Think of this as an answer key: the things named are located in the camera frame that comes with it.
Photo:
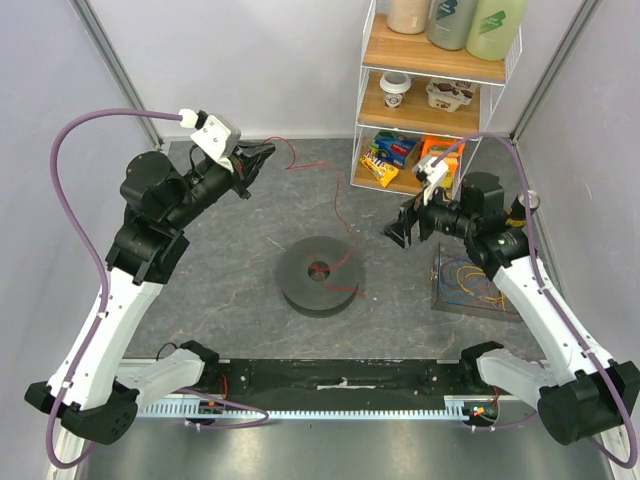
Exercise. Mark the black cable spool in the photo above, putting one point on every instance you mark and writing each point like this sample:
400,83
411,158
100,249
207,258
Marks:
320,276

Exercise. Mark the white paper cup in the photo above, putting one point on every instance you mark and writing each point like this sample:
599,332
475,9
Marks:
394,86

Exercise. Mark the grey green bottle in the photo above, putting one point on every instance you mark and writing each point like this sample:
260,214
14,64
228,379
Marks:
450,22

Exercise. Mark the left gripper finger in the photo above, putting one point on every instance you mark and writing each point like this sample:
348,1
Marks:
254,161
256,150

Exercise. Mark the white chocolate dessert tub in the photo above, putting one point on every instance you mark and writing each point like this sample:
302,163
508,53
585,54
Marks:
449,95

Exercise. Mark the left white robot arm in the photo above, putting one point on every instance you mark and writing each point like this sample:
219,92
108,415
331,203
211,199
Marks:
86,394

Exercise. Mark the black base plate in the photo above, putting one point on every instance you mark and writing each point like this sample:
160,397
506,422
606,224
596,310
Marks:
340,384

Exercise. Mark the blue green snack box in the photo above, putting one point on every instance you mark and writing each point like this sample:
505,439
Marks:
396,149

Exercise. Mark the clear box of wires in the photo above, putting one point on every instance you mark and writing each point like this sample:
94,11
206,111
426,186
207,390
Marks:
460,287

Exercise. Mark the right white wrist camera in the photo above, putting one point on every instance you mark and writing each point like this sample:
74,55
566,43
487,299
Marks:
430,171

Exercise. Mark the black yellow drink can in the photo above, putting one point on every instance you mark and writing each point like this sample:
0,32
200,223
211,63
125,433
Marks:
516,214

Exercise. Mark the yellow candy bag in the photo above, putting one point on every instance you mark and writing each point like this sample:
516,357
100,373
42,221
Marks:
383,172

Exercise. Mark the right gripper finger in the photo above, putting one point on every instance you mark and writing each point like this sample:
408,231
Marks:
400,220
400,235

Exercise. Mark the orange yellow snack box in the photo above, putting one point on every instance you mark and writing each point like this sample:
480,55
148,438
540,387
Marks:
434,146

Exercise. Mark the grey slotted cable duct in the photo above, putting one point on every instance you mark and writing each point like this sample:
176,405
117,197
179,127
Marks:
191,407

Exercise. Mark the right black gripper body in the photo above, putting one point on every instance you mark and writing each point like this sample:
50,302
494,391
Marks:
417,222

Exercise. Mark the beige bottle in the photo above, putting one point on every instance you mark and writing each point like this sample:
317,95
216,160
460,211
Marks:
408,17

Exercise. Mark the white wire wooden shelf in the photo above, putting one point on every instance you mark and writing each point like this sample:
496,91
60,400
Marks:
411,88

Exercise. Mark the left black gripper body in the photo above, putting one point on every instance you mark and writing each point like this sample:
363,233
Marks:
241,176

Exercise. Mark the light green bottle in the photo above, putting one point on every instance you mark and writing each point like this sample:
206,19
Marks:
494,27

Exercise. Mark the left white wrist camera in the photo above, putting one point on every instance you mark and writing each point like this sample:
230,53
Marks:
214,135

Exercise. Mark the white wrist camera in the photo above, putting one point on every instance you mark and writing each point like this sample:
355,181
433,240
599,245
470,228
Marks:
430,171
214,135

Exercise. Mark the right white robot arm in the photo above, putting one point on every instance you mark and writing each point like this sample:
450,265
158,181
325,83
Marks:
584,391

